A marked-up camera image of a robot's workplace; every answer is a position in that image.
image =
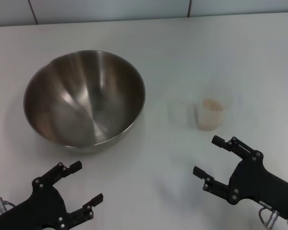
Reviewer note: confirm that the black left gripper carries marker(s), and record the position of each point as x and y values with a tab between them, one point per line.
43	206

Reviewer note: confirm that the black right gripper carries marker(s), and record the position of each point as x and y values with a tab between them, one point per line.
254	182

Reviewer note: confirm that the clear plastic cup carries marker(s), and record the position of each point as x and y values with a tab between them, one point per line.
226	105

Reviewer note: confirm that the stainless steel mixing bowl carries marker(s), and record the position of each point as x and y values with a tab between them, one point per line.
86	100

